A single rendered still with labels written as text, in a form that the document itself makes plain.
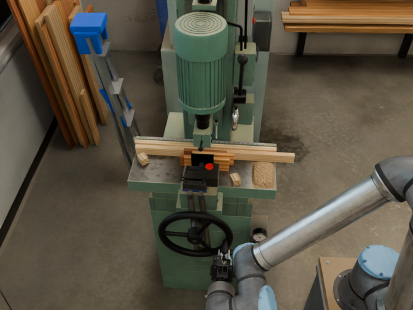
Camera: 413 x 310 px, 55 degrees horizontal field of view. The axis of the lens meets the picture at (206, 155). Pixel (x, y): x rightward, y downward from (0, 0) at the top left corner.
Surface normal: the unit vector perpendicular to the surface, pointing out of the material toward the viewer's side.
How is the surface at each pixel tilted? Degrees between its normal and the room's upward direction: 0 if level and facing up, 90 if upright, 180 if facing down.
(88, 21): 0
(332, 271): 1
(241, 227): 90
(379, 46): 90
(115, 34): 90
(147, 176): 0
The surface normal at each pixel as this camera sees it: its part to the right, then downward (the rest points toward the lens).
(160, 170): 0.00, -0.70
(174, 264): -0.09, 0.71
